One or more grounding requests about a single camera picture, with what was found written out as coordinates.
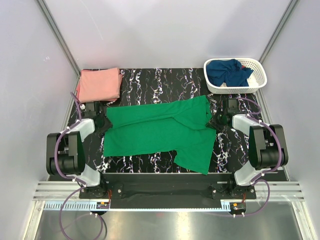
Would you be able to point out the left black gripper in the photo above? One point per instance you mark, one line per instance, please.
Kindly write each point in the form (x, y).
(107, 124)

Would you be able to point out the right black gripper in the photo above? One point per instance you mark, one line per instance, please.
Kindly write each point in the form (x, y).
(211, 124)

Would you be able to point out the green t shirt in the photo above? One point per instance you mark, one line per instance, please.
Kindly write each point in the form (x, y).
(181, 126)

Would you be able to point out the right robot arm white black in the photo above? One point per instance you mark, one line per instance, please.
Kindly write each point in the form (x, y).
(267, 148)

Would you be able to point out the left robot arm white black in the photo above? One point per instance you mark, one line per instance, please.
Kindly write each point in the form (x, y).
(65, 154)

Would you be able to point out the black marble pattern mat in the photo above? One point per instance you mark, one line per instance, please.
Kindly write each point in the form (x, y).
(164, 85)

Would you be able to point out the folded pink t shirt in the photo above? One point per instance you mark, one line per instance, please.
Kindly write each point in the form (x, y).
(99, 85)

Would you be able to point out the blue t shirt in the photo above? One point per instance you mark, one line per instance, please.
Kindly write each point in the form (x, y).
(228, 72)

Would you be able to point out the white perforated plastic basket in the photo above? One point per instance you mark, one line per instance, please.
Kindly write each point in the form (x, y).
(257, 80)

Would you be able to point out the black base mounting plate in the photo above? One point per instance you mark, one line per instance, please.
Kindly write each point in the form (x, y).
(166, 189)

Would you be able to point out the white slotted cable duct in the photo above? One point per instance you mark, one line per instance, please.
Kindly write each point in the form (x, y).
(101, 206)

